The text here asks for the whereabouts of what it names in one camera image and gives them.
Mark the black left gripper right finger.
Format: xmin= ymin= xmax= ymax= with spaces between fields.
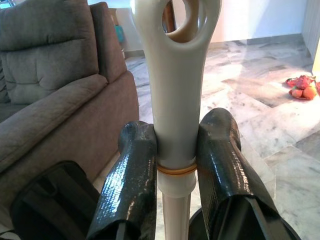
xmin=196 ymin=107 xmax=292 ymax=240

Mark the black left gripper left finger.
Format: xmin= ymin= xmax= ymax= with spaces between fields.
xmin=86 ymin=120 xmax=159 ymax=240

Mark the white broom handle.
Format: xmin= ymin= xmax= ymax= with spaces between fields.
xmin=131 ymin=0 xmax=223 ymax=240

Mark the orange rubber band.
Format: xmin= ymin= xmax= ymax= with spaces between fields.
xmin=156 ymin=163 xmax=197 ymax=176

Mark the black padded bag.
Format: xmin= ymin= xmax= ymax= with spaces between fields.
xmin=9 ymin=160 xmax=106 ymax=240

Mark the orange fruit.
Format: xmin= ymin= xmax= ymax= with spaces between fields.
xmin=302 ymin=86 xmax=318 ymax=100

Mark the red plastic bag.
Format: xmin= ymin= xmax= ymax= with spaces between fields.
xmin=285 ymin=74 xmax=320 ymax=101

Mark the grey fabric sofa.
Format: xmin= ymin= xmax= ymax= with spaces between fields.
xmin=0 ymin=1 xmax=140 ymax=223

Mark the teal plastic object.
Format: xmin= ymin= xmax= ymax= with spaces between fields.
xmin=114 ymin=24 xmax=125 ymax=43

